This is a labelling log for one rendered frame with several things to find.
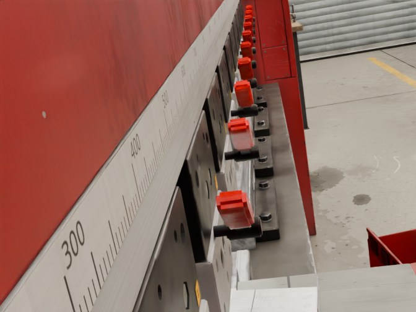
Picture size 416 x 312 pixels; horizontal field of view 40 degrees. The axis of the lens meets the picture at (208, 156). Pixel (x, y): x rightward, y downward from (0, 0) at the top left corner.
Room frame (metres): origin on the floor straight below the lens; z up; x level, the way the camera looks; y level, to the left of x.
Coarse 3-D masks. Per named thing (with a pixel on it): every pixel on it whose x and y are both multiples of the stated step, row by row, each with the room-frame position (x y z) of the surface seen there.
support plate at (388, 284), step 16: (336, 272) 0.76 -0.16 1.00; (352, 272) 0.76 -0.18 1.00; (368, 272) 0.75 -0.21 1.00; (384, 272) 0.74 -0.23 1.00; (400, 272) 0.73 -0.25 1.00; (240, 288) 0.77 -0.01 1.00; (256, 288) 0.76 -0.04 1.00; (320, 288) 0.73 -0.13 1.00; (336, 288) 0.72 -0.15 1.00; (352, 288) 0.71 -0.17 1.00; (368, 288) 0.71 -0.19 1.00; (384, 288) 0.70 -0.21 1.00; (400, 288) 0.69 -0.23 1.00; (320, 304) 0.69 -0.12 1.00; (336, 304) 0.68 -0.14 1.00; (352, 304) 0.68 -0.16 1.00; (368, 304) 0.67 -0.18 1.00; (384, 304) 0.66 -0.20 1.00; (400, 304) 0.66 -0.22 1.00
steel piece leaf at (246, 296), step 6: (234, 294) 0.75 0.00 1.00; (240, 294) 0.75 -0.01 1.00; (246, 294) 0.74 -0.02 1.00; (252, 294) 0.74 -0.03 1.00; (234, 300) 0.73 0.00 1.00; (240, 300) 0.73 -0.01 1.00; (246, 300) 0.73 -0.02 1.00; (252, 300) 0.73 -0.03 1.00; (234, 306) 0.72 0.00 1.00; (240, 306) 0.72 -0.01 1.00; (246, 306) 0.71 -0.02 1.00
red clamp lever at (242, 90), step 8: (240, 88) 0.77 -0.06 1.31; (248, 88) 0.77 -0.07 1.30; (240, 96) 0.78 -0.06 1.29; (248, 96) 0.78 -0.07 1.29; (240, 104) 0.80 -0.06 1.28; (248, 104) 0.80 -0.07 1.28; (232, 112) 0.84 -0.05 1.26; (240, 112) 0.83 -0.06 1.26; (248, 112) 0.83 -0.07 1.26; (256, 112) 0.83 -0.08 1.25
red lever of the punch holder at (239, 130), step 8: (232, 120) 0.58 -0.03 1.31; (240, 120) 0.58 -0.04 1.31; (248, 120) 0.58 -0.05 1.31; (232, 128) 0.57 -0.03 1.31; (240, 128) 0.57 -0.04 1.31; (248, 128) 0.57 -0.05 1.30; (232, 136) 0.59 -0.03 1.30; (240, 136) 0.58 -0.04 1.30; (248, 136) 0.59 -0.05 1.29; (240, 144) 0.60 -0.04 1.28; (248, 144) 0.60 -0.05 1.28; (256, 144) 0.64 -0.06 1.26; (224, 152) 0.64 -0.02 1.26; (232, 152) 0.64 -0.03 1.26; (240, 152) 0.63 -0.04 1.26; (248, 152) 0.63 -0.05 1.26; (256, 152) 0.63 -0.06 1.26; (240, 160) 0.64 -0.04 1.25; (248, 160) 0.64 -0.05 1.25
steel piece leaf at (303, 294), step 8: (272, 288) 0.75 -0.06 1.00; (280, 288) 0.74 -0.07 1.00; (288, 288) 0.74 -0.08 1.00; (296, 288) 0.74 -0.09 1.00; (304, 288) 0.73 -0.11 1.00; (312, 288) 0.73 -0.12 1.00; (256, 296) 0.73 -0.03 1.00; (264, 296) 0.73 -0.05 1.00; (272, 296) 0.73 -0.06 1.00; (280, 296) 0.72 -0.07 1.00; (288, 296) 0.72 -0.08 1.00; (296, 296) 0.72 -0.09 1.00; (304, 296) 0.71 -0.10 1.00; (312, 296) 0.71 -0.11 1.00; (256, 304) 0.71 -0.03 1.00; (264, 304) 0.71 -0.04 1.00; (272, 304) 0.71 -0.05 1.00; (280, 304) 0.70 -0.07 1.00; (288, 304) 0.70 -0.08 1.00; (296, 304) 0.70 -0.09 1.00; (304, 304) 0.69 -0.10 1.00; (312, 304) 0.69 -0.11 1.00
